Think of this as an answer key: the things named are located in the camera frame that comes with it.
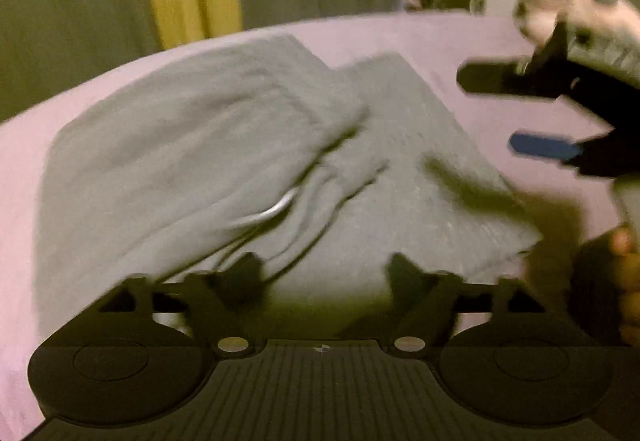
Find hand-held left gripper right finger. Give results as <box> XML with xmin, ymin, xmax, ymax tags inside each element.
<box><xmin>385</xmin><ymin>251</ymin><xmax>551</xmax><ymax>357</ymax></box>

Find person's right hand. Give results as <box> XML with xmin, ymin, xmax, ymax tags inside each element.
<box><xmin>611</xmin><ymin>225</ymin><xmax>640</xmax><ymax>348</ymax></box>

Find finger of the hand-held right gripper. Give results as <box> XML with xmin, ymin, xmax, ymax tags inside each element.
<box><xmin>508</xmin><ymin>132</ymin><xmax>585</xmax><ymax>164</ymax></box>
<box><xmin>456</xmin><ymin>60</ymin><xmax>568</xmax><ymax>99</ymax></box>

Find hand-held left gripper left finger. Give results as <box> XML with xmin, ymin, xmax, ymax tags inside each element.
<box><xmin>97</xmin><ymin>252</ymin><xmax>266</xmax><ymax>357</ymax></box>

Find grey sweatpants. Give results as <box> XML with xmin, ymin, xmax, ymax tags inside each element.
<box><xmin>37</xmin><ymin>34</ymin><xmax>546</xmax><ymax>337</ymax></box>

